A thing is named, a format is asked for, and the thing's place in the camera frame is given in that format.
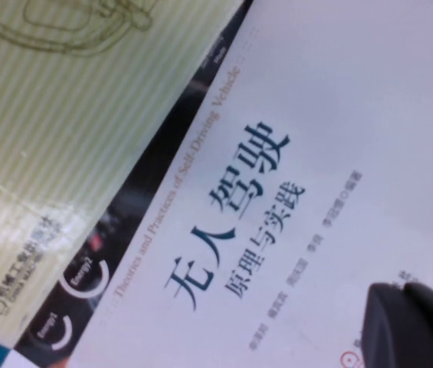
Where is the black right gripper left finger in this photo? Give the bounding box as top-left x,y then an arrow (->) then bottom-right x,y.
360,282 -> 433,368

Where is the white self-driving book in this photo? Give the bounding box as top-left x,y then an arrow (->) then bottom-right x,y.
8,0 -> 433,368

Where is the yellow-green mechanical design book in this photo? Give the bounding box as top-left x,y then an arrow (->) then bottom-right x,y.
0,0 -> 254,368

